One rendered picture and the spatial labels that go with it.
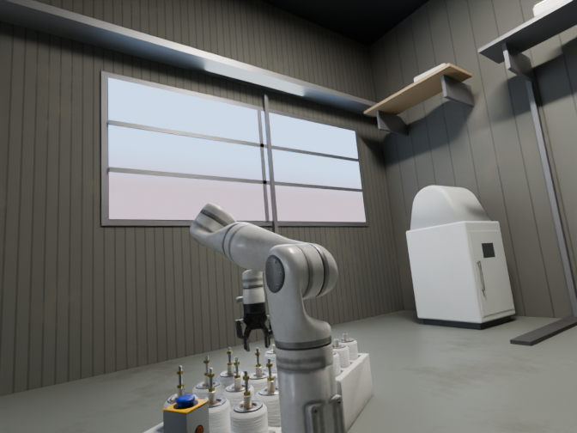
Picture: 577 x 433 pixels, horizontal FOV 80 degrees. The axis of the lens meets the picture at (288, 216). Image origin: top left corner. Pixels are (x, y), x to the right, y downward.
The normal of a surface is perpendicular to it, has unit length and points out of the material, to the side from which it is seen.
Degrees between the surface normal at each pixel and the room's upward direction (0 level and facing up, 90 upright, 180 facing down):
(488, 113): 90
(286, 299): 94
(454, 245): 90
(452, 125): 90
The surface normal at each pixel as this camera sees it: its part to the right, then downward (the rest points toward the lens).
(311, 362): 0.18, -0.17
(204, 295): 0.56, -0.18
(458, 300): -0.85, 0.00
